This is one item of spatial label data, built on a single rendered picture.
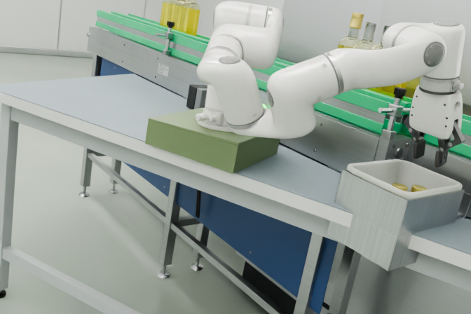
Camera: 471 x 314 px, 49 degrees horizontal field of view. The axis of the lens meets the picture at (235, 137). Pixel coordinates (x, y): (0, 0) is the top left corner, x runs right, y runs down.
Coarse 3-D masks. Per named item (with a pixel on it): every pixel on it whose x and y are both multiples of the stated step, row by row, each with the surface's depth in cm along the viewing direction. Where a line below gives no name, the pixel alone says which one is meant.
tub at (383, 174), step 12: (348, 168) 113; (360, 168) 116; (372, 168) 119; (384, 168) 122; (396, 168) 125; (408, 168) 125; (420, 168) 123; (372, 180) 108; (384, 180) 123; (396, 180) 126; (408, 180) 125; (420, 180) 122; (432, 180) 120; (444, 180) 118; (396, 192) 103; (408, 192) 102; (420, 192) 104; (432, 192) 106; (444, 192) 109
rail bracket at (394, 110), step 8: (400, 88) 122; (400, 96) 123; (392, 104) 124; (384, 112) 121; (392, 112) 123; (400, 112) 124; (408, 112) 127; (392, 120) 124; (392, 128) 125; (384, 136) 126; (392, 136) 125
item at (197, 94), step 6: (192, 84) 178; (192, 90) 176; (198, 90) 173; (204, 90) 172; (192, 96) 176; (198, 96) 173; (204, 96) 173; (186, 102) 179; (192, 102) 176; (198, 102) 173; (204, 102) 174; (192, 108) 176
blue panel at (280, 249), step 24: (120, 72) 239; (168, 192) 209; (192, 192) 196; (216, 216) 185; (240, 216) 174; (264, 216) 164; (240, 240) 174; (264, 240) 165; (288, 240) 156; (264, 264) 165; (288, 264) 157; (288, 288) 157
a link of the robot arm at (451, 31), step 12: (396, 24) 104; (408, 24) 102; (420, 24) 104; (432, 24) 103; (444, 24) 102; (456, 24) 101; (384, 36) 105; (396, 36) 101; (444, 36) 100; (456, 36) 100; (384, 48) 106; (456, 48) 101; (444, 60) 102; (456, 60) 102; (432, 72) 104; (444, 72) 103; (456, 72) 104
